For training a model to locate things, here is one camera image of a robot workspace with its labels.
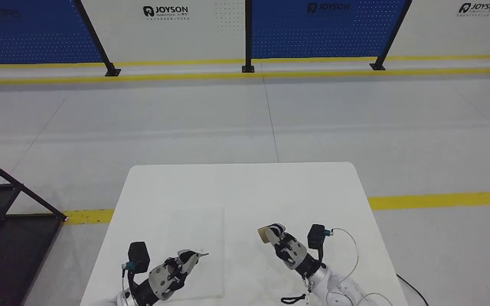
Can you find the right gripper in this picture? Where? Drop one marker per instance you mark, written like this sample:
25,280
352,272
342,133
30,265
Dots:
298,255

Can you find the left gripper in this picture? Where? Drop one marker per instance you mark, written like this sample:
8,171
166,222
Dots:
160,281

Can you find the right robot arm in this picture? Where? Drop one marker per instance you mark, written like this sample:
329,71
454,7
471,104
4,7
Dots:
337,290

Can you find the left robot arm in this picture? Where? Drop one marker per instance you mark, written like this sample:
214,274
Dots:
121,300

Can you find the black metal rack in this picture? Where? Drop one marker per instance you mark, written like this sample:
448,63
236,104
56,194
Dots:
23,245

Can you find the blue perforated partition panel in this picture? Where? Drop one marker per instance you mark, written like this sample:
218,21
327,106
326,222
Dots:
325,32
42,34

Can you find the white partition panel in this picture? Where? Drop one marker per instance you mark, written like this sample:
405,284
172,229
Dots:
172,34
444,32

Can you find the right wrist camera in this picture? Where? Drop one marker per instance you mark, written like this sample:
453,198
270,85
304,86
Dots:
316,236

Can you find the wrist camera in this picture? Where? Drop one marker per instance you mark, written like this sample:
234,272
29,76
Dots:
138,257
316,236

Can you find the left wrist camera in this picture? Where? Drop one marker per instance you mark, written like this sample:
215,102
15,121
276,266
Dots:
138,257

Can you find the black partition post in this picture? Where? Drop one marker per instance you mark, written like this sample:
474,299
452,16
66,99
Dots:
97,42
392,34
248,38

